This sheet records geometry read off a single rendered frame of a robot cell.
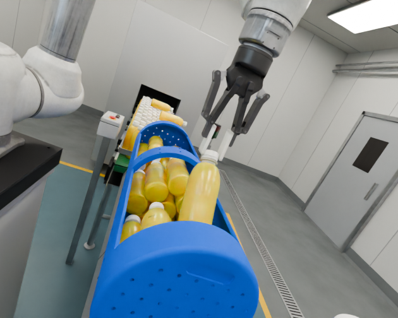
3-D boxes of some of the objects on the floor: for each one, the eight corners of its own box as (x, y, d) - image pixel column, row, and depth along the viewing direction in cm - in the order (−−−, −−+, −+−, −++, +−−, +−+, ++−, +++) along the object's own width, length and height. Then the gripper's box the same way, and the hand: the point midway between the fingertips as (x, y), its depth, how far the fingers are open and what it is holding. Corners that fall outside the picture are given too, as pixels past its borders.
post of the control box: (65, 263, 159) (104, 132, 131) (67, 259, 162) (106, 130, 135) (71, 264, 160) (112, 134, 132) (72, 260, 164) (112, 132, 136)
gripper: (226, 28, 40) (177, 149, 46) (299, 68, 45) (246, 172, 51) (215, 34, 47) (174, 139, 53) (280, 68, 52) (235, 160, 58)
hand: (215, 142), depth 51 cm, fingers closed on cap, 4 cm apart
